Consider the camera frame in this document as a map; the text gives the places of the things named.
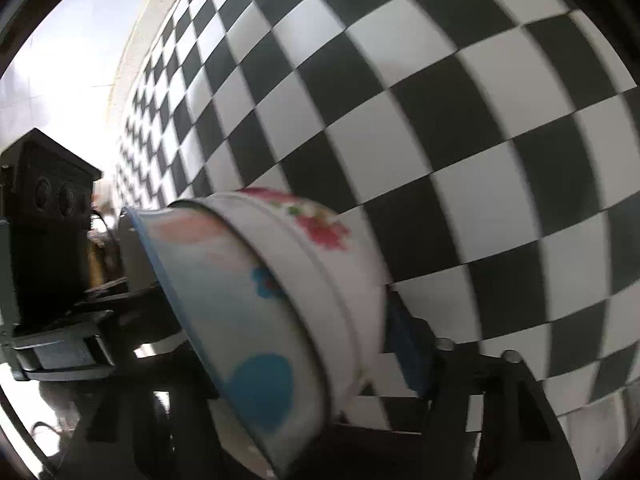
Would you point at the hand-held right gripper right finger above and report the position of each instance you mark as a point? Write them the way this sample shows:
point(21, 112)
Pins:
point(407, 350)

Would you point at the white bowl with blue spots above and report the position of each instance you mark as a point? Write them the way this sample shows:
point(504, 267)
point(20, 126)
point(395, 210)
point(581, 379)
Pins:
point(225, 310)

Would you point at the black and white checkered mat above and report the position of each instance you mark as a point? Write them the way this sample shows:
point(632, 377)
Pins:
point(400, 110)

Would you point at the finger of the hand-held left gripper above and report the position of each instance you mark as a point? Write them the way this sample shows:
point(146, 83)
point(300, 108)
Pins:
point(145, 315)

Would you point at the red-flowered enamel bowl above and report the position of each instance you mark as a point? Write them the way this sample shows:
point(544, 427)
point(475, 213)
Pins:
point(320, 270)

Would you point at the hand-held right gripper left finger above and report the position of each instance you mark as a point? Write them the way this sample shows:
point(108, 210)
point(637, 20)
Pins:
point(185, 420)

